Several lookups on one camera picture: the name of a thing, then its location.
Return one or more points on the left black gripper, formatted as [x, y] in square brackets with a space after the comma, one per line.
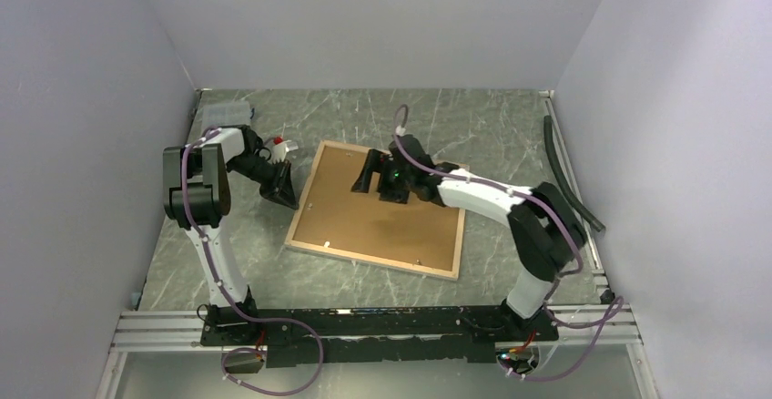
[281, 189]

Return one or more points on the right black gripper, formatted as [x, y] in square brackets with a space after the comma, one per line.
[374, 163]

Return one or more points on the brown backing board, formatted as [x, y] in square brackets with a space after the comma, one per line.
[374, 215]

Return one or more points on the white wooden picture frame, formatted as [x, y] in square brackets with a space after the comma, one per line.
[295, 221]

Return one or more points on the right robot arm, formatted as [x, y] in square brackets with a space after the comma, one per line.
[545, 229]

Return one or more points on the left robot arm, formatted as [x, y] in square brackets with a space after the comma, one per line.
[198, 198]

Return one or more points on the clear plastic compartment box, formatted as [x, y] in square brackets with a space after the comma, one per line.
[223, 114]

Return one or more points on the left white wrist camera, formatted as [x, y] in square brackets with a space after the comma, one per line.
[279, 148]

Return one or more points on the aluminium extrusion rail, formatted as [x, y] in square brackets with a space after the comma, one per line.
[180, 331]

